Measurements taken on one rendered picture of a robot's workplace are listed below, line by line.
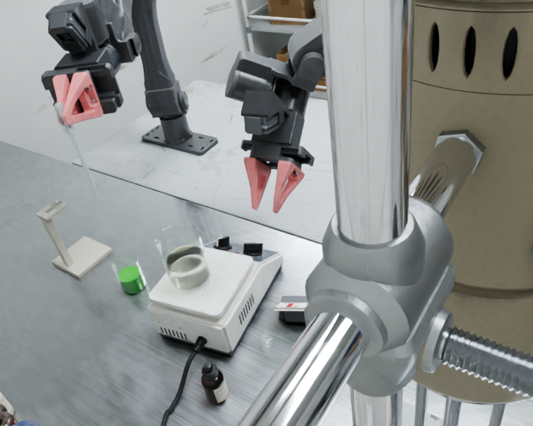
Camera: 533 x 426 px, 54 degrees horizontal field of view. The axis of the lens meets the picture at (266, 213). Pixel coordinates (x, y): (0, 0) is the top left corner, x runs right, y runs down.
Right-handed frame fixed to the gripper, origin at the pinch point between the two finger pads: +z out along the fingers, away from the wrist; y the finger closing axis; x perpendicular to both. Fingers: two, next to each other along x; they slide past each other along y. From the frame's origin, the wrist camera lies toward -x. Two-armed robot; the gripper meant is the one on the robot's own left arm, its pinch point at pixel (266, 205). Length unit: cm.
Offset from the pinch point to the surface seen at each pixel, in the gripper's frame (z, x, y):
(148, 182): -4.1, 20.7, -38.4
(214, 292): 14.3, -6.2, -1.9
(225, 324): 18.1, -6.5, 1.0
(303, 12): -129, 163, -78
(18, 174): 0, 17, -74
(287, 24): -125, 168, -88
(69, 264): 16.2, 2.1, -36.5
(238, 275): 11.1, -3.5, -0.2
